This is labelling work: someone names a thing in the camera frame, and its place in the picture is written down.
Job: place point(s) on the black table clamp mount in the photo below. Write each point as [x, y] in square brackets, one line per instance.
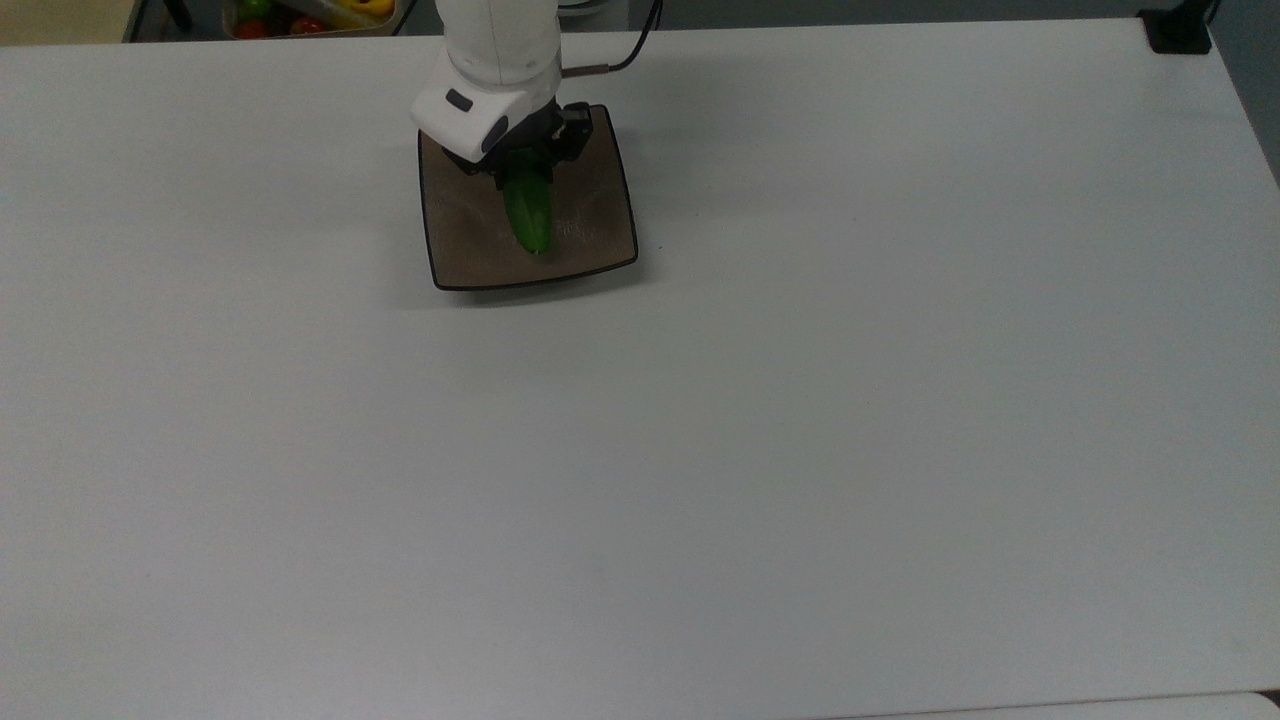
[1178, 30]

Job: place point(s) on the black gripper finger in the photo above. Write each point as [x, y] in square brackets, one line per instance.
[492, 172]
[572, 130]

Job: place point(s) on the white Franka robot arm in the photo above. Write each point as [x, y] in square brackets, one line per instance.
[500, 35]

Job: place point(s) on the yellow toy pepper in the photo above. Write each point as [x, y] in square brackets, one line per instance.
[362, 8]

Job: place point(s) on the beige bin of toy produce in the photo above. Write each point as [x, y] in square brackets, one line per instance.
[310, 30]

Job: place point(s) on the green cucumber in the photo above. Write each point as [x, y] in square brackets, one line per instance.
[528, 215]

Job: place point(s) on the red toy tomato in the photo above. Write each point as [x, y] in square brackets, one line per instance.
[307, 25]
[251, 29]

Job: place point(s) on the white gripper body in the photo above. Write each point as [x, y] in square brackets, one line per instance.
[465, 115]

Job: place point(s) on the square brown ceramic plate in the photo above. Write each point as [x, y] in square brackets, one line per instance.
[590, 215]

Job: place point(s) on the green toy fruit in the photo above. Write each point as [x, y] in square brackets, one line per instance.
[254, 7]

